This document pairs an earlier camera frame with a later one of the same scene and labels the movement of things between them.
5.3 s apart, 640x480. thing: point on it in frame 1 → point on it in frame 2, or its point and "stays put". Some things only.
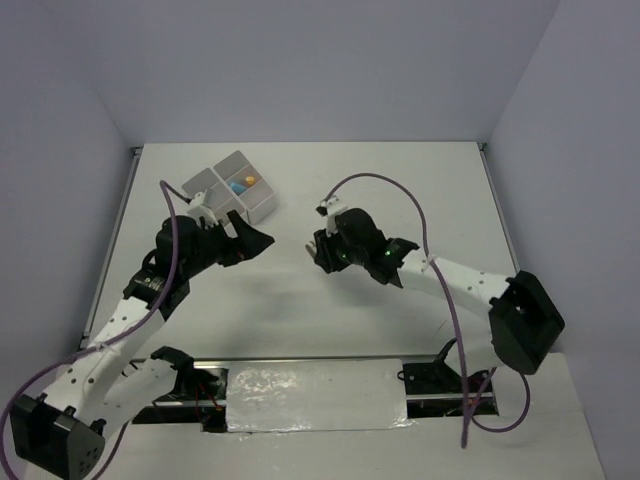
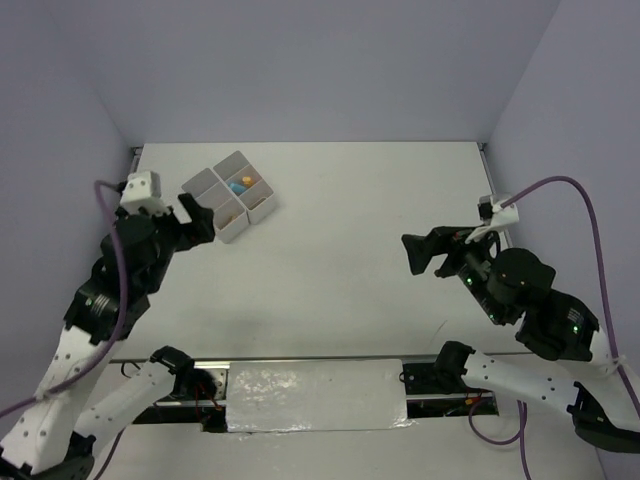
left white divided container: (219, 197) stays put
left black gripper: (252, 241) → (200, 230)
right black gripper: (325, 251) → (417, 247)
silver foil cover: (266, 396) stays put
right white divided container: (247, 185) stays put
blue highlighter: (237, 188) stays put
